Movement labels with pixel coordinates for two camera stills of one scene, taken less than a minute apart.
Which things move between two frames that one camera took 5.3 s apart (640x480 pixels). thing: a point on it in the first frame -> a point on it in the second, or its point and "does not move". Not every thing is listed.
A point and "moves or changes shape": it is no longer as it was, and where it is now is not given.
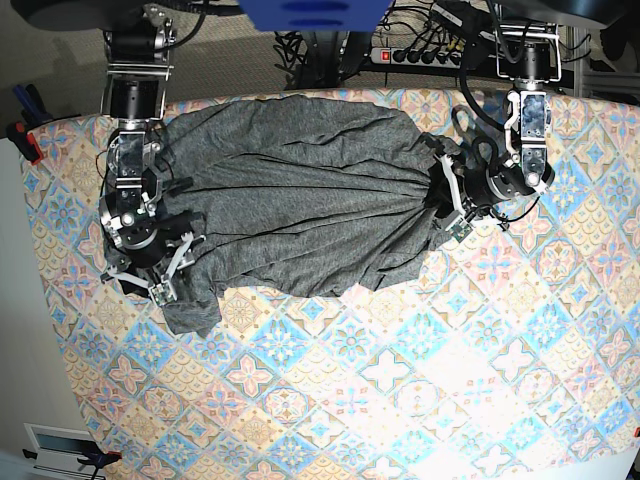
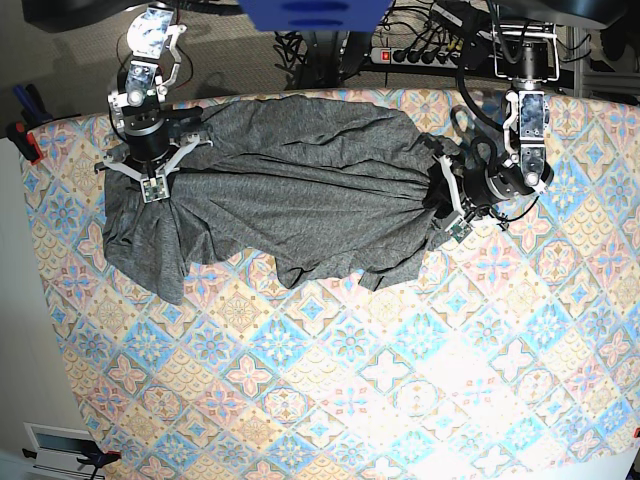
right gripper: [476, 196] does not move
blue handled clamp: [34, 111] does not move
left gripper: [157, 245] -> [150, 151]
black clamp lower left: [97, 458] does not move
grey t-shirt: [297, 193] moves or changes shape
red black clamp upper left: [26, 142] does not move
